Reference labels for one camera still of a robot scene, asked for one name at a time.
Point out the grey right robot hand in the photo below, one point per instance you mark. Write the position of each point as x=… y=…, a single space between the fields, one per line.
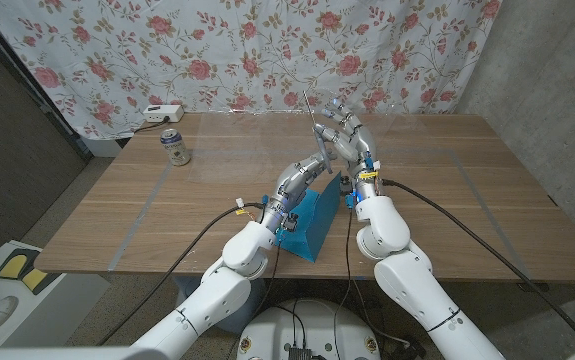
x=359 y=150

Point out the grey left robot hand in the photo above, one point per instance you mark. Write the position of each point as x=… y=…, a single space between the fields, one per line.
x=292 y=185

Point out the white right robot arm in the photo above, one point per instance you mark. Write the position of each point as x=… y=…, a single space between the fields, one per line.
x=407 y=280

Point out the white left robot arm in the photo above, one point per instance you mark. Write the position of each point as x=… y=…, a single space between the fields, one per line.
x=227 y=290

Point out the blue folded paper card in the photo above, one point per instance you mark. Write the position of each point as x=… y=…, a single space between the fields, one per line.
x=317 y=220

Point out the silver beverage can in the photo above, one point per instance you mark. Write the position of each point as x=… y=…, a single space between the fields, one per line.
x=175 y=149

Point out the white robot torso base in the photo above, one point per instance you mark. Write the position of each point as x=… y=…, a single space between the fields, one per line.
x=317 y=325

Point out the grey stool with white legs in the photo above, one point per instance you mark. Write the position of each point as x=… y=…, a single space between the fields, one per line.
x=187 y=285

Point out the white power strip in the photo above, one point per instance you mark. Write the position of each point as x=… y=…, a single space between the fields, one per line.
x=163 y=113

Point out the floral rose backdrop cloth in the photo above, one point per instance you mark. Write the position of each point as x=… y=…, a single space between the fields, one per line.
x=217 y=55

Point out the grey table leg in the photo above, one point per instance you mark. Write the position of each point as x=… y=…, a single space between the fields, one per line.
x=442 y=300

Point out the black power adapter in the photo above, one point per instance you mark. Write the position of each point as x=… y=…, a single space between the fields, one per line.
x=409 y=348

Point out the white floor platform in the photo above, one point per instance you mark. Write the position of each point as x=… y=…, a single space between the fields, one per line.
x=67 y=300

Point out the yellow black foot pedal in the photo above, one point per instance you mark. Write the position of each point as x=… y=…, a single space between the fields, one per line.
x=17 y=267

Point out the black door frame strip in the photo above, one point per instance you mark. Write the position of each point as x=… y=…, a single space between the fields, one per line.
x=42 y=95

